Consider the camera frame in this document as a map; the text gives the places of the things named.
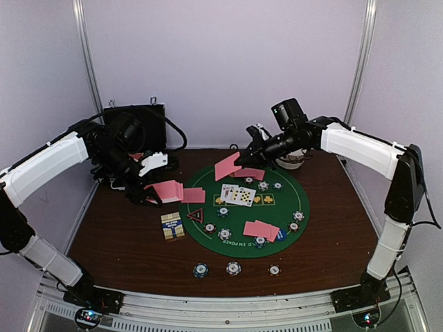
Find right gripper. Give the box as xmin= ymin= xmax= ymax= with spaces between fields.
xmin=235 ymin=127 xmax=306 ymax=170

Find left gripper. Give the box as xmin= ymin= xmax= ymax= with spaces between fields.
xmin=96 ymin=145 xmax=163 ymax=207

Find red card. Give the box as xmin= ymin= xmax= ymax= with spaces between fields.
xmin=234 ymin=167 xmax=266 ymax=181
xmin=243 ymin=221 xmax=272 ymax=239
xmin=181 ymin=187 xmax=206 ymax=203
xmin=254 ymin=220 xmax=280 ymax=242

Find red playing card deck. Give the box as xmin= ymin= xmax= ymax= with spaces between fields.
xmin=145 ymin=180 xmax=184 ymax=203

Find face up eight spades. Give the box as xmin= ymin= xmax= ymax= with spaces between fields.
xmin=236 ymin=187 xmax=256 ymax=207

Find face up king card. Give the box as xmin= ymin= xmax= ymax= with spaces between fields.
xmin=220 ymin=183 xmax=239 ymax=201

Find green blue chip stack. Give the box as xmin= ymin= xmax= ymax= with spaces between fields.
xmin=193 ymin=263 xmax=209 ymax=279

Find blue tan chip stack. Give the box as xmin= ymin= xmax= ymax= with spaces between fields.
xmin=226 ymin=261 xmax=242 ymax=276

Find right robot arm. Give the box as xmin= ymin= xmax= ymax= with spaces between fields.
xmin=235 ymin=98 xmax=429 ymax=306

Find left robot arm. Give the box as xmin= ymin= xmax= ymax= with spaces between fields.
xmin=1 ymin=113 xmax=178 ymax=307

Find teal chip row in case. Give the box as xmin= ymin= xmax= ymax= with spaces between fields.
xmin=143 ymin=151 xmax=156 ymax=160

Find white ceramic lower bowl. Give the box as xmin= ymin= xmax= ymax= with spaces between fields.
xmin=276 ymin=149 xmax=305 ymax=170

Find black poker chip case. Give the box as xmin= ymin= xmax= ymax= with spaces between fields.
xmin=93 ymin=97 xmax=167 ymax=190

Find gold card deck box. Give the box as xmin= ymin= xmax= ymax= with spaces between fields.
xmin=161 ymin=212 xmax=185 ymax=240

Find black red triangle token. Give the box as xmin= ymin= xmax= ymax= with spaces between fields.
xmin=187 ymin=208 xmax=204 ymax=223

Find green round poker mat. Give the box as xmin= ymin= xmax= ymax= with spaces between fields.
xmin=179 ymin=166 xmax=310 ymax=259

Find blue round blind button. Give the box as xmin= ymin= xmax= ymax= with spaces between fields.
xmin=275 ymin=229 xmax=287 ymax=241

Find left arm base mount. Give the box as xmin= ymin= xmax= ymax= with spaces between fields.
xmin=63 ymin=286 xmax=124 ymax=314

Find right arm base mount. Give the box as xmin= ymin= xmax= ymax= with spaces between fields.
xmin=330 ymin=286 xmax=391 ymax=313

